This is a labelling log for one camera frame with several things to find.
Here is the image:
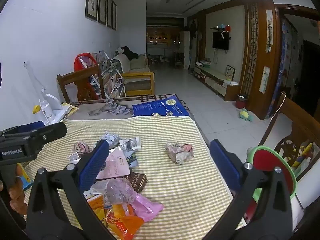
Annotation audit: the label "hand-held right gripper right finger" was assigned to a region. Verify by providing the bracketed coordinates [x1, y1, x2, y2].
[207, 139, 293, 240]

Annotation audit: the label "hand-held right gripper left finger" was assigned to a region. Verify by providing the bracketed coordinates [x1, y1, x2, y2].
[25, 139, 118, 240]

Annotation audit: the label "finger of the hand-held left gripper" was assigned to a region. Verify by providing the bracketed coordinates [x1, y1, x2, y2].
[0, 121, 45, 136]
[0, 122, 68, 155]

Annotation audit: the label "pink packet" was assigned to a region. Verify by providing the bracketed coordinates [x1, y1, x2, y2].
[96, 147, 132, 180]

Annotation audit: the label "clear plastic bag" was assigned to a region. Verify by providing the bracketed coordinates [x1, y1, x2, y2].
[94, 177, 137, 205]

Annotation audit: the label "red bucket with green rim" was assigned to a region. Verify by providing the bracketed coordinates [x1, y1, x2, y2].
[246, 146, 298, 225]

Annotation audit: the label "brown patterned box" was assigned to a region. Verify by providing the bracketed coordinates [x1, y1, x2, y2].
[125, 172, 148, 193]

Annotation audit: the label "pinkish paper ball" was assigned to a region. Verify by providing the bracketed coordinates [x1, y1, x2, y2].
[164, 142, 194, 165]

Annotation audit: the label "orange plastic bag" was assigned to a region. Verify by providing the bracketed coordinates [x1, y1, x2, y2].
[87, 196, 145, 240]

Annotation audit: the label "pink plastic bag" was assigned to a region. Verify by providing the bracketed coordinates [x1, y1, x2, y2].
[130, 192, 164, 222]

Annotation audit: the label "person's left hand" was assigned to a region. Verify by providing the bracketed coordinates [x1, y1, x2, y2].
[0, 164, 28, 216]

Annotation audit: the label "white desk lamp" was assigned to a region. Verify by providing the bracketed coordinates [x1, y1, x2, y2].
[24, 60, 65, 125]

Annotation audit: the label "yellow book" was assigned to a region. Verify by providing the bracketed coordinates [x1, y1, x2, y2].
[61, 102, 79, 118]

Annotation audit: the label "blue and yellow toy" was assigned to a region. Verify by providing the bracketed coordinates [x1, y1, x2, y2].
[19, 166, 34, 190]

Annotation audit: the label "green plush turtle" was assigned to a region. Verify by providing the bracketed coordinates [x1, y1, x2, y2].
[239, 108, 253, 122]

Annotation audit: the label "yellow checked tablecloth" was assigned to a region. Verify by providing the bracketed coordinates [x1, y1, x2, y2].
[19, 116, 247, 240]

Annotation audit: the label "plain wooden chair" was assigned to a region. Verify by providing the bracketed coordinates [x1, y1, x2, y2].
[57, 65, 105, 103]

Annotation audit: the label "small red waste bin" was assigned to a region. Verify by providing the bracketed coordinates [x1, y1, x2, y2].
[235, 94, 248, 108]

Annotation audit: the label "red bag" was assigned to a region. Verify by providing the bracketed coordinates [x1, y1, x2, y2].
[74, 52, 99, 72]

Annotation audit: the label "colourful toys on chair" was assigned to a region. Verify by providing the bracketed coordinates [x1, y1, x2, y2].
[291, 142, 314, 173]

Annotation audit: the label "white book rack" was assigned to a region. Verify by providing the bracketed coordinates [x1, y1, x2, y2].
[89, 51, 125, 99]

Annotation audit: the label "carved wooden chair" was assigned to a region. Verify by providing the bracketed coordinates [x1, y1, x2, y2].
[259, 92, 320, 180]

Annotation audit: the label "low television cabinet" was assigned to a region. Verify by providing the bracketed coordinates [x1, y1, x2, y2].
[194, 64, 240, 102]

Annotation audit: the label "wooden sofa with cushions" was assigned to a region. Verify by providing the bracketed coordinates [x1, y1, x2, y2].
[111, 52, 155, 97]

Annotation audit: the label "black and white plush toy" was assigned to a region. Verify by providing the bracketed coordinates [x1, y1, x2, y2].
[115, 46, 139, 60]

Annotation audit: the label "blue patterned door curtain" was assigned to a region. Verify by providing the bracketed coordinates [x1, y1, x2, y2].
[267, 20, 299, 119]

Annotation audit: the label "tall white cabinet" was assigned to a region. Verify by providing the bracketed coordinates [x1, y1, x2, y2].
[179, 31, 190, 70]

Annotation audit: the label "white bead string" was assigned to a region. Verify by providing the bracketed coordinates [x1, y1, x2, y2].
[269, 91, 287, 135]

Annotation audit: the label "wall scroll painting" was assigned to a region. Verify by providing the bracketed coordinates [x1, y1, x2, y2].
[265, 10, 274, 53]
[259, 66, 272, 93]

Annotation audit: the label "wall television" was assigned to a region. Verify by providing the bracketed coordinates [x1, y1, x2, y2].
[212, 31, 229, 51]

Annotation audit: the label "wall shelf with items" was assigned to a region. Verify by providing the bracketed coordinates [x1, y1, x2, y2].
[210, 24, 232, 34]

